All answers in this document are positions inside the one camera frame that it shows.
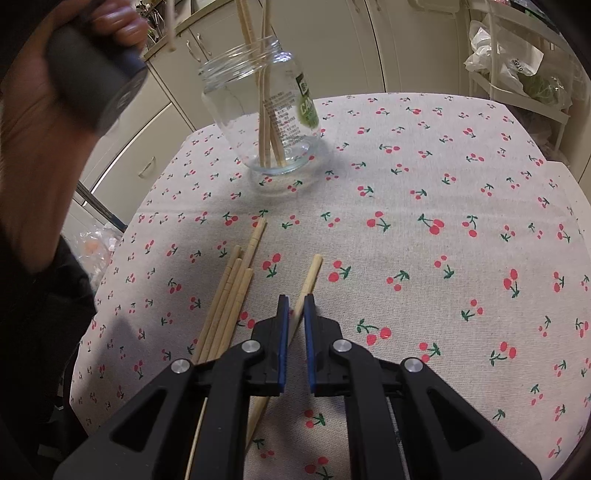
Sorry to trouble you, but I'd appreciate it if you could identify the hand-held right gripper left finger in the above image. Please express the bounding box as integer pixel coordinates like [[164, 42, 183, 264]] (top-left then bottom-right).
[[53, 294, 291, 480]]

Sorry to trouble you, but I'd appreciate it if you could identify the white trolley cart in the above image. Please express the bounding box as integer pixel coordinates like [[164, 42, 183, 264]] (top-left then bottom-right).
[[464, 0, 573, 160]]

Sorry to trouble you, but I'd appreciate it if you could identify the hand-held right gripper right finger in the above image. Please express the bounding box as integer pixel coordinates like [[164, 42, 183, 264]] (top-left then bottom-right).
[[303, 294, 541, 480]]

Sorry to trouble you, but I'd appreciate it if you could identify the clear bag of bottles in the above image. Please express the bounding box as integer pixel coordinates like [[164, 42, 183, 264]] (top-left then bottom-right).
[[65, 222, 124, 289]]

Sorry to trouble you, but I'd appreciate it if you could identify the person's left forearm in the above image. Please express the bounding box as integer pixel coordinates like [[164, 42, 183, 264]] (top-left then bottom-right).
[[0, 215, 100, 462]]

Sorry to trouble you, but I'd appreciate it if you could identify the wall utensil rack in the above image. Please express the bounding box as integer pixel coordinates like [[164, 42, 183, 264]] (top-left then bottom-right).
[[136, 0, 169, 45]]

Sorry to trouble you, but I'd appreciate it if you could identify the clear glass jar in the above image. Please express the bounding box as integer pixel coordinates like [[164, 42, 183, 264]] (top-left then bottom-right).
[[198, 36, 320, 175]]

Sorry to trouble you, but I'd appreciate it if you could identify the bunch of wooden chopsticks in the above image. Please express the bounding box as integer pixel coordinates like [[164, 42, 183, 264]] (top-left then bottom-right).
[[185, 219, 267, 480]]

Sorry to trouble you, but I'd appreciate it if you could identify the cream cabinet with doors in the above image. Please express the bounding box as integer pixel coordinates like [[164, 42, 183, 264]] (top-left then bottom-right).
[[185, 0, 483, 99]]

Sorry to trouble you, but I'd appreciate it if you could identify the silver and blue pole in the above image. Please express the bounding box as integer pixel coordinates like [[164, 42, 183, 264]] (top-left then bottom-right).
[[74, 181, 126, 230]]

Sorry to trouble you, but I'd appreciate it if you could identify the white plastic bag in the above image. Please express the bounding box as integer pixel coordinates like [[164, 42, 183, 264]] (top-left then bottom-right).
[[464, 18, 546, 77]]

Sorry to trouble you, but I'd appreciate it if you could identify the cherry print tablecloth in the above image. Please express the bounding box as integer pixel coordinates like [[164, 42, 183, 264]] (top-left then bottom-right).
[[69, 92, 591, 480]]

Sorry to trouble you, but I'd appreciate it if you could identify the person's left hand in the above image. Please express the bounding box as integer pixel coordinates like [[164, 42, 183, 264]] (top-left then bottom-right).
[[0, 0, 149, 241]]

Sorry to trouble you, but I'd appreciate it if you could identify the bag of green vegetables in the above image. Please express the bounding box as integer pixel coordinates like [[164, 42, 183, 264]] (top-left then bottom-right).
[[517, 71, 571, 110]]

